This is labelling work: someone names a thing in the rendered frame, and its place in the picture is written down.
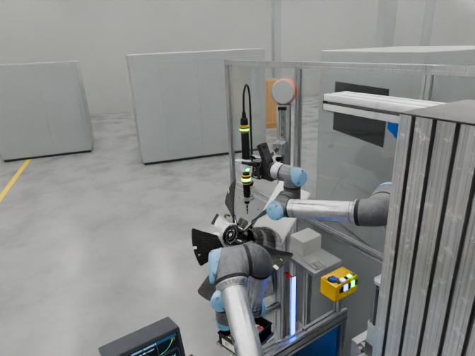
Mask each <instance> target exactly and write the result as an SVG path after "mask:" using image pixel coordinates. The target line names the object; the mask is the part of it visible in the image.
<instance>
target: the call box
mask: <svg viewBox="0 0 475 356"><path fill-rule="evenodd" d="M350 273H352V272H351V271H350V270H348V269H347V268H344V267H340V268H338V269H336V270H335V271H333V272H331V273H329V274H327V275H325V276H323V277H321V289H320V292H321V293H322V294H324V295H326V296H327V297H328V298H329V299H331V300H333V301H334V302H337V301H339V300H340V299H342V298H344V297H345V296H347V295H349V294H351V293H352V292H354V291H356V290H357V285H354V286H353V287H351V288H349V289H347V290H346V291H344V290H343V292H342V293H341V294H340V293H339V288H340V287H344V286H345V285H346V284H348V283H351V282H352V281H354V280H355V279H358V275H356V274H355V275H354V276H352V277H350V278H348V279H347V280H346V279H345V281H341V280H340V279H341V278H344V277H345V276H347V275H348V274H350ZM331 275H334V276H336V277H337V278H338V280H339V281H340V282H341V284H337V283H336V282H332V281H330V280H329V277H330V276H331ZM338 280H337V281H338Z"/></svg>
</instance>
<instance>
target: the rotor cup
mask: <svg viewBox="0 0 475 356"><path fill-rule="evenodd" d="M230 233H232V236H231V237H229V234H230ZM238 239H239V240H241V242H239V241H238ZM222 240H223V243H224V244H225V245H226V246H229V247H231V246H236V245H240V244H244V243H246V242H249V241H253V242H255V240H256V237H255V234H254V232H253V231H251V230H250V229H249V230H248V231H246V232H245V230H243V228H242V229H240V228H239V226H237V225H234V224H232V225H229V226H227V228H225V230H224V232H223V236H222Z"/></svg>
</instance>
